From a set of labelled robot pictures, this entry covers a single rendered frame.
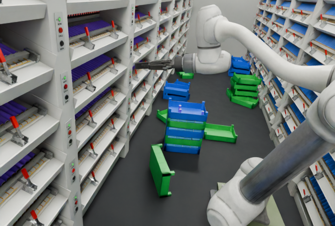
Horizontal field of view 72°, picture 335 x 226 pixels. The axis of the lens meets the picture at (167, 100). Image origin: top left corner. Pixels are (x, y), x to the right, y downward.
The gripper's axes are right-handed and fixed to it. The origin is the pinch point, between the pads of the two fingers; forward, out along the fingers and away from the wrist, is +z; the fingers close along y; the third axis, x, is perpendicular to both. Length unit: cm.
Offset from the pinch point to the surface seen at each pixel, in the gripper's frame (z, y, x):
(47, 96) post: 22.7, -39.7, 0.9
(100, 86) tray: 21.5, -5.3, -8.2
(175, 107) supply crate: 0, 68, -55
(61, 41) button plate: 14.3, -35.4, 18.7
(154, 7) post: 17, 100, 23
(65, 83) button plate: 17.6, -35.0, 4.1
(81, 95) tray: 23.4, -19.6, -7.0
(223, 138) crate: -39, 81, -94
